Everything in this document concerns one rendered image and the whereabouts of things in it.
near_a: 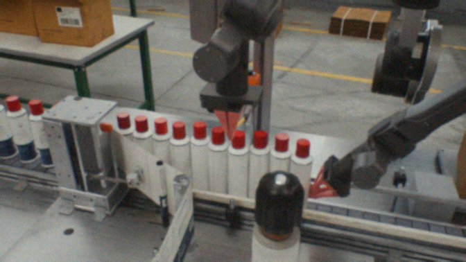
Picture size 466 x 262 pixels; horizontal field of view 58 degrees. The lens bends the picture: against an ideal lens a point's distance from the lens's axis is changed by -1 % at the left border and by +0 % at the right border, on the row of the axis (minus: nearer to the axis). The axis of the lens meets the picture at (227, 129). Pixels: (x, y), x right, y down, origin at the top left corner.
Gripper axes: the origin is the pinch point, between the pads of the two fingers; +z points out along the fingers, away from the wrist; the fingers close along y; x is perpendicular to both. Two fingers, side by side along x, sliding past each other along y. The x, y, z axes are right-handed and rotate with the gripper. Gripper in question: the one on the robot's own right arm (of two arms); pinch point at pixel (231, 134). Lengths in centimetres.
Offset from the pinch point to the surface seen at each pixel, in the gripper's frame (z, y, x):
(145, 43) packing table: 51, -112, 189
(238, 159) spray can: 16.2, -2.3, 16.4
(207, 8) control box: -18.2, -10.4, 18.9
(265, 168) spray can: 19.1, 3.8, 18.6
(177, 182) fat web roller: 12.7, -11.0, -0.6
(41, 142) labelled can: 22, -60, 18
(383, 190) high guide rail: 22.8, 32.1, 22.8
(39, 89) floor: 113, -235, 221
